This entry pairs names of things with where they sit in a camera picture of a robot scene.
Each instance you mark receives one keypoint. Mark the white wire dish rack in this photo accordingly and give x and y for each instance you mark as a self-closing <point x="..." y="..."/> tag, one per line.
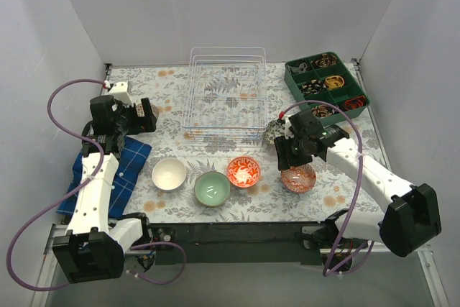
<point x="227" y="93"/>

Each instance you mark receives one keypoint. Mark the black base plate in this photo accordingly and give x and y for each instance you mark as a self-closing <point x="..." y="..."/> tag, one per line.
<point x="239" y="242"/>

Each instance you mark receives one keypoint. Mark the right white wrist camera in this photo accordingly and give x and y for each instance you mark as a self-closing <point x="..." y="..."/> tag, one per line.
<point x="285" y="126"/>

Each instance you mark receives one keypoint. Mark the celadon green bowl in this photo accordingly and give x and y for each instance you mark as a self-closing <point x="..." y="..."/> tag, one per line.
<point x="212" y="189"/>

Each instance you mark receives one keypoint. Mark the brown patterned small bowl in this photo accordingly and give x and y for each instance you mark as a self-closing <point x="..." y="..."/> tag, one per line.
<point x="144" y="111"/>

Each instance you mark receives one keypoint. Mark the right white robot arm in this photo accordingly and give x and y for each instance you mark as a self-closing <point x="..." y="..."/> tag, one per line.
<point x="410" y="212"/>

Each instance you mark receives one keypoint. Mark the black white leaf bowl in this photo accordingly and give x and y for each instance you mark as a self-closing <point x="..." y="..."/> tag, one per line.
<point x="272" y="132"/>

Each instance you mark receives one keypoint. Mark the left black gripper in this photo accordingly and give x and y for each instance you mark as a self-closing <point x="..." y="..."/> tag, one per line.
<point x="146" y="115"/>

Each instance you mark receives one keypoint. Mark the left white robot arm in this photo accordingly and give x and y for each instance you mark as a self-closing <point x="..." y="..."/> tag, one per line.
<point x="91" y="249"/>

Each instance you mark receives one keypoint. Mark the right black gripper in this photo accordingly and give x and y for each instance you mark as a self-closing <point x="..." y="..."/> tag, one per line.
<point x="287" y="154"/>

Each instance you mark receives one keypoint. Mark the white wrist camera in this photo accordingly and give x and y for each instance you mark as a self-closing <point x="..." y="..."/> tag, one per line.
<point x="120" y="91"/>
<point x="285" y="126"/>

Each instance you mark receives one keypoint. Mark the orange floral bowl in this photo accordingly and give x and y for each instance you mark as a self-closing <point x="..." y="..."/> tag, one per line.
<point x="243" y="172"/>

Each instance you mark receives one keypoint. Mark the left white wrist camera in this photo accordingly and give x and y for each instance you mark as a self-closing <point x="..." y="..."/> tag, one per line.
<point x="120" y="91"/>

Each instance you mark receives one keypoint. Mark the green divided organizer tray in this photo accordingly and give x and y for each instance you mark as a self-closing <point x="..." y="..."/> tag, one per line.
<point x="324" y="79"/>

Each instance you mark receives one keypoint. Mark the floral table mat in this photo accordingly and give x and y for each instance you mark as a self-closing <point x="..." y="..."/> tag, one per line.
<point x="268" y="200"/>

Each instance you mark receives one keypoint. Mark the blue plaid cloth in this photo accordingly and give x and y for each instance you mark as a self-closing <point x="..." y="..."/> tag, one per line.
<point x="133" y="157"/>

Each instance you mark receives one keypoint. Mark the blue zigzag red-inside bowl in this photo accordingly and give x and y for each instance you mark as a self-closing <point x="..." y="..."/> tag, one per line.
<point x="299" y="179"/>

